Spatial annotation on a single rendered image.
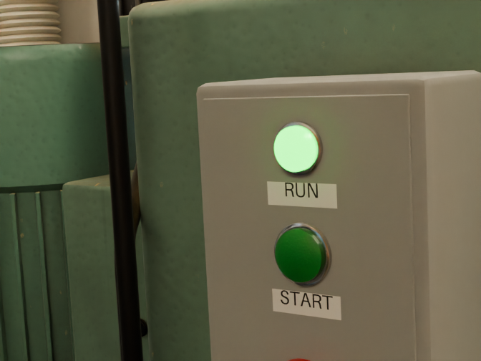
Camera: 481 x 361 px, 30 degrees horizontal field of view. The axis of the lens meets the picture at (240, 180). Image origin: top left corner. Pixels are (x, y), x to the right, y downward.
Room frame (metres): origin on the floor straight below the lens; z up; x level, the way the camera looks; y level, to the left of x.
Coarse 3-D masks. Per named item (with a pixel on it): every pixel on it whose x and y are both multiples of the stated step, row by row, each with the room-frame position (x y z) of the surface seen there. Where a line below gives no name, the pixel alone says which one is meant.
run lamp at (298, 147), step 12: (288, 132) 0.33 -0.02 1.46; (300, 132) 0.33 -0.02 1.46; (312, 132) 0.33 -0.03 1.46; (276, 144) 0.33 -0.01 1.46; (288, 144) 0.33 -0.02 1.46; (300, 144) 0.32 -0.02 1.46; (312, 144) 0.32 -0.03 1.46; (276, 156) 0.33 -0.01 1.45; (288, 156) 0.33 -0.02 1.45; (300, 156) 0.32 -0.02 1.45; (312, 156) 0.32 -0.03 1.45; (288, 168) 0.33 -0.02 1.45; (300, 168) 0.33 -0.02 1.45; (312, 168) 0.33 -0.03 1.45
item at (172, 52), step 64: (192, 0) 0.44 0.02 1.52; (256, 0) 0.42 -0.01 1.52; (320, 0) 0.40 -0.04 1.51; (384, 0) 0.38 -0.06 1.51; (448, 0) 0.36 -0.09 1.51; (192, 64) 0.44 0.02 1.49; (256, 64) 0.42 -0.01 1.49; (320, 64) 0.40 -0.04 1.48; (384, 64) 0.38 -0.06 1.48; (448, 64) 0.36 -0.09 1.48; (192, 128) 0.44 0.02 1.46; (192, 192) 0.44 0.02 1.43; (192, 256) 0.44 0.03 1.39; (192, 320) 0.44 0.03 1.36
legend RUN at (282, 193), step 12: (276, 192) 0.34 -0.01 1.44; (288, 192) 0.33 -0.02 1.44; (300, 192) 0.33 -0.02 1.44; (312, 192) 0.33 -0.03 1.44; (324, 192) 0.33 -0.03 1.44; (276, 204) 0.34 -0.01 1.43; (288, 204) 0.33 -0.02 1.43; (300, 204) 0.33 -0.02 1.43; (312, 204) 0.33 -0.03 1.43; (324, 204) 0.33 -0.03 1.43; (336, 204) 0.32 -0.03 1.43
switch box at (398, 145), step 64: (256, 128) 0.34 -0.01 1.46; (320, 128) 0.33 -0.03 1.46; (384, 128) 0.31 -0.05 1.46; (448, 128) 0.32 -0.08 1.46; (256, 192) 0.34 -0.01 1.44; (384, 192) 0.31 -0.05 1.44; (448, 192) 0.32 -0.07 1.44; (256, 256) 0.34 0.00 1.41; (384, 256) 0.31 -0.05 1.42; (448, 256) 0.32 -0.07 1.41; (256, 320) 0.35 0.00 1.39; (320, 320) 0.33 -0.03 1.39; (384, 320) 0.31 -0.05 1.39; (448, 320) 0.32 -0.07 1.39
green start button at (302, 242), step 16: (304, 224) 0.33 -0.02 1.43; (288, 240) 0.33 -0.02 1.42; (304, 240) 0.32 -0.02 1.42; (320, 240) 0.32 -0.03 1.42; (288, 256) 0.33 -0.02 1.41; (304, 256) 0.32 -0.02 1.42; (320, 256) 0.32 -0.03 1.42; (288, 272) 0.33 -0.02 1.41; (304, 272) 0.32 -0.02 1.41; (320, 272) 0.33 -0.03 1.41
